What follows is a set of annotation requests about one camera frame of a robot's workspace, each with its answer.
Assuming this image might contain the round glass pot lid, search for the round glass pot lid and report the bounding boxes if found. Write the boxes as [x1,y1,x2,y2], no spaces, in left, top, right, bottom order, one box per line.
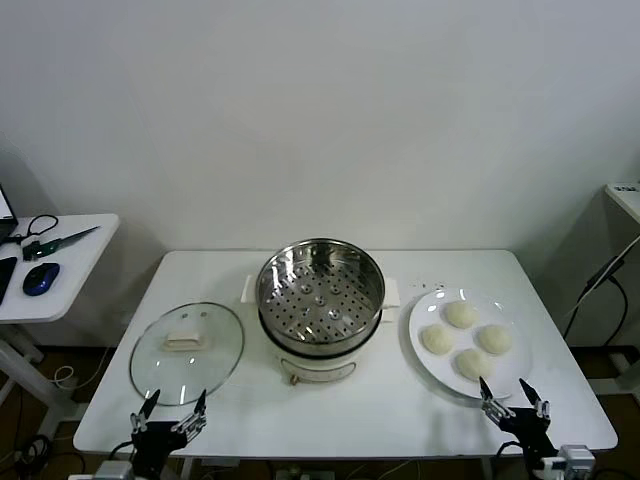
[129,300,246,407]

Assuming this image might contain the large white plate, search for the large white plate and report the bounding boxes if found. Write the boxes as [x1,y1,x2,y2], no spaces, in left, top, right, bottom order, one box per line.
[407,287,534,400]

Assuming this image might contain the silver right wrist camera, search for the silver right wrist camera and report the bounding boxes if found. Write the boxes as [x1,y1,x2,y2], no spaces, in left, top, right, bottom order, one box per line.
[542,443,597,480]

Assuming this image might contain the white electric cooker base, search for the white electric cooker base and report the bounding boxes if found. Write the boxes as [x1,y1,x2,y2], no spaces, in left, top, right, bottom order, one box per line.
[257,299,396,387]

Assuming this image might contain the white table base bar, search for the white table base bar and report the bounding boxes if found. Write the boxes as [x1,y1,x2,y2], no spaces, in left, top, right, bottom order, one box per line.
[610,352,640,374]

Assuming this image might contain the white cabinet with label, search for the white cabinet with label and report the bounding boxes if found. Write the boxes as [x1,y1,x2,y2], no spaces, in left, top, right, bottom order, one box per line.
[602,182,640,224]

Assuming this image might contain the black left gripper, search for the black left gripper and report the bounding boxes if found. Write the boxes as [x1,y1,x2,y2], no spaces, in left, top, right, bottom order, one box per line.
[130,388,208,480]

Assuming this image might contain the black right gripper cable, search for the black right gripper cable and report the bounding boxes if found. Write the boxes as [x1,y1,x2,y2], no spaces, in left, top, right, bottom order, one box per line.
[497,440,524,474]

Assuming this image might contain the small white side table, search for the small white side table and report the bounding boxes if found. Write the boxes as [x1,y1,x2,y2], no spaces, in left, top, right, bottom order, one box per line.
[0,213,121,441]

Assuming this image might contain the black hanging power cable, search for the black hanging power cable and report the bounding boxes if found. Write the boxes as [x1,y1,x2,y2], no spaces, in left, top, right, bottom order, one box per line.
[563,244,640,341]

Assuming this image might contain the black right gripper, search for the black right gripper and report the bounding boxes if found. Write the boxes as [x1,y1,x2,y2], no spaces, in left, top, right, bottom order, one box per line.
[478,376,559,471]

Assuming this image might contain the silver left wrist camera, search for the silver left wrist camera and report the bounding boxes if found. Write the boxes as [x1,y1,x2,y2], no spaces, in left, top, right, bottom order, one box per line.
[94,460,134,480]

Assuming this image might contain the blue computer mouse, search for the blue computer mouse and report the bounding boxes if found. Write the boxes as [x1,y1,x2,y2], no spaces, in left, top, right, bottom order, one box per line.
[21,261,61,297]

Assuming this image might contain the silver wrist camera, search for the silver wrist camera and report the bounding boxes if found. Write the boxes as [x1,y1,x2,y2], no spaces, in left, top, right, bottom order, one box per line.
[542,443,597,480]
[94,460,134,480]

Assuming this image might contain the perforated steel steamer basket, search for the perforated steel steamer basket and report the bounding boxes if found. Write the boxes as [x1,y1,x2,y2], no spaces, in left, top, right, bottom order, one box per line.
[241,238,402,351]

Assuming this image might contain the open laptop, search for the open laptop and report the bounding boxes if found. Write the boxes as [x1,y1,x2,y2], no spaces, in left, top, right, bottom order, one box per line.
[0,183,19,241]

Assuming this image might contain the black looped cable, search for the black looped cable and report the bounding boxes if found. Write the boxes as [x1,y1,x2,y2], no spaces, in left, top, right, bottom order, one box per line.
[0,214,57,247]

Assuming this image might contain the black phone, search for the black phone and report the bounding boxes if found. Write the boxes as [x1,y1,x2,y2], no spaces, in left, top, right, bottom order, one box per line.
[0,256,18,305]

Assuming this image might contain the white steamed baozi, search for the white steamed baozi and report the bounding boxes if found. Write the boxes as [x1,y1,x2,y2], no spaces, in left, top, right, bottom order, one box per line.
[420,323,456,356]
[444,300,479,330]
[477,323,514,356]
[453,348,495,382]

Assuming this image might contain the black floor cable bundle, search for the black floor cable bundle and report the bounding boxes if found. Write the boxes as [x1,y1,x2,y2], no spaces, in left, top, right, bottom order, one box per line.
[0,433,56,476]

